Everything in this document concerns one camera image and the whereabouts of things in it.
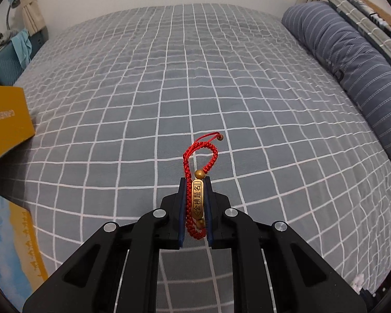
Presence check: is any light blue cloth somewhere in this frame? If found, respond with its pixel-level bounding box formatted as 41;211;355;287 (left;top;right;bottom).
11;29;32;70

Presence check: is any teal suitcase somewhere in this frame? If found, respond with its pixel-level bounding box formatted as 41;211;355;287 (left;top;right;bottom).
0;34;50;86

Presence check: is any blue striped pillow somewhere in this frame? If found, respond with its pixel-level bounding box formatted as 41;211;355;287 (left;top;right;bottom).
282;2;391;160

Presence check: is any beige curtain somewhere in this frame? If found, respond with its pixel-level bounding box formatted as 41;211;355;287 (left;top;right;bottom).
20;0;46;35

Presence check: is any pink bead bracelet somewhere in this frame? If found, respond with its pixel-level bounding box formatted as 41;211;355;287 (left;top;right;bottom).
351;273;367;293

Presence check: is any red cord bracelet gold tube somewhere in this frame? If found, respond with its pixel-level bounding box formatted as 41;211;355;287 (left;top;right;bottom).
183;131;224;240

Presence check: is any yellow blue cardboard box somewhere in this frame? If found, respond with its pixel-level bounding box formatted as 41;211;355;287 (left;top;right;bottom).
0;86;48;312

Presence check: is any grey checked folded quilt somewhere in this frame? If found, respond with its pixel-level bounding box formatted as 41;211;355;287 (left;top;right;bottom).
326;0;391;66

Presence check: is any grey checked bed sheet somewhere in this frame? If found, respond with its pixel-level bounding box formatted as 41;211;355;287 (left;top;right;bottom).
7;2;391;312

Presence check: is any blue desk lamp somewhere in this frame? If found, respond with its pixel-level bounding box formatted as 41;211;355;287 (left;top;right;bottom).
5;0;23;31

